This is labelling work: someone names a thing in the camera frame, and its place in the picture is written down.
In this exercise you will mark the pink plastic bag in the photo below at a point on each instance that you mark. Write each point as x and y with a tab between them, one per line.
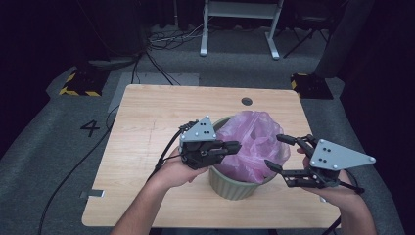
251	143

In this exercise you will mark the grey curtain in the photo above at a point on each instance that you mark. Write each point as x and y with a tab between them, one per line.
345	36

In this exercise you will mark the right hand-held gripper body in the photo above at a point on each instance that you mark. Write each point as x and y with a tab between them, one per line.
332	156

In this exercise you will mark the person's right hand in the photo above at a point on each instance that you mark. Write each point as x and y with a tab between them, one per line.
342	196

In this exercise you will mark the black yellow striped base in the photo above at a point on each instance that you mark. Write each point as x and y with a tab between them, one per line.
311	86
86	81

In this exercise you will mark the white metal stand frame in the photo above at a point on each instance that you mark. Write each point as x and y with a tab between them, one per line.
241	9

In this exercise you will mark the person's left hand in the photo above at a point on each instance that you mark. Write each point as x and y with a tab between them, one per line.
176	171

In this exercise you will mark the black table grommet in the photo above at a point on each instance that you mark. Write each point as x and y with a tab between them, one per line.
247	101

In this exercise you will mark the silver table bracket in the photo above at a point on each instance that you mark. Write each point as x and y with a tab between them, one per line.
93	194
322	199

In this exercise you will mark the black tripod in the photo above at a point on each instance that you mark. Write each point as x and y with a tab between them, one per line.
305	39

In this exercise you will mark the green plastic bin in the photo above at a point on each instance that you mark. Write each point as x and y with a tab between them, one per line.
228	190

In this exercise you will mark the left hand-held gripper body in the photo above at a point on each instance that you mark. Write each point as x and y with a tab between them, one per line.
197	143

